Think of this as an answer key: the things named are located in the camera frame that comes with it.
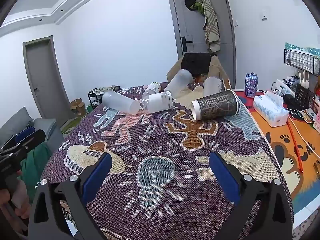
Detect orange stick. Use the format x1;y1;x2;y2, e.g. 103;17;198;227
287;119;305;173

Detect white tissue pack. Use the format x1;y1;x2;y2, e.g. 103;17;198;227
253;91;290;127

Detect grey sofa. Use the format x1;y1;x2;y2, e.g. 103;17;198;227
0;106;64;153

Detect frosted plastic cup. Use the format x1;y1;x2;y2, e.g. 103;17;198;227
203;76;223;97
164;69;194;98
101;90;142;115

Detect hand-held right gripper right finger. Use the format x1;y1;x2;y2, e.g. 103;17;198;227
209;151;293;240

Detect black chair cushion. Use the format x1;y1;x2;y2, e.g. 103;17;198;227
180;52;217;75

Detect white labelled plastic cup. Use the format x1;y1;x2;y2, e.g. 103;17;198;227
142;81;162;98

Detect black wire wall basket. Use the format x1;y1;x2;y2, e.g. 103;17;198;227
284;48;320;77

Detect beige plaid scarf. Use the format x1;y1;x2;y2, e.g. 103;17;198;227
199;0;221;53

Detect snack packet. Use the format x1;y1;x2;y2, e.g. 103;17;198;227
300;108;315;124

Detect green floor mat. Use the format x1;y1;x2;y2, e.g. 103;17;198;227
61;118;87;133

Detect black hat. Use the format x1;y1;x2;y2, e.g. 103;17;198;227
184;0;198;11

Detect grey door with handle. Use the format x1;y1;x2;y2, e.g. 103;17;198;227
165;0;237;88

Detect purple drink can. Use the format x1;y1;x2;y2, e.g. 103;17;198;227
244;72;258;98

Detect orange cat mat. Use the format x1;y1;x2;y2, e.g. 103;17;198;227
235;89;320;213

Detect black shoe rack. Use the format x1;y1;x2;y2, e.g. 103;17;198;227
87;86;122;110

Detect person's left hand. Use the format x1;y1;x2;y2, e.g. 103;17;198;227
0;179;31;219

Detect green hanging cloth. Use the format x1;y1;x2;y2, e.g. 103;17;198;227
192;2;205;15

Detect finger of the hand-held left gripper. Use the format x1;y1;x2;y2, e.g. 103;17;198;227
14;129;47;155
0;126;36;153

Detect purple printed blanket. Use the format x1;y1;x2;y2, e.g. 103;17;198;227
41;82;293;240

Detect cardboard box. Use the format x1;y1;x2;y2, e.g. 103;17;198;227
70;98;87;117

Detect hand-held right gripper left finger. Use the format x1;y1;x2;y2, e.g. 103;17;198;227
27;152;113;240

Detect white power strip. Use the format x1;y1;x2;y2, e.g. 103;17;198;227
271;79;291;96

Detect plain grey door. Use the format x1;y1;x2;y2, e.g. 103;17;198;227
22;35;75;121

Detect dark printed paper cup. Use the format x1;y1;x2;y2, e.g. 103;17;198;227
191;89;240;121

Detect white plastic utensils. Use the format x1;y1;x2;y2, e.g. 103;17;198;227
297;70;311;88

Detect black mesh utensil holder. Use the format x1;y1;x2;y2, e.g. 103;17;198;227
295;82;315;111

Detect clear plastic cup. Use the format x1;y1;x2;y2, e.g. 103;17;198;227
141;91;175;113

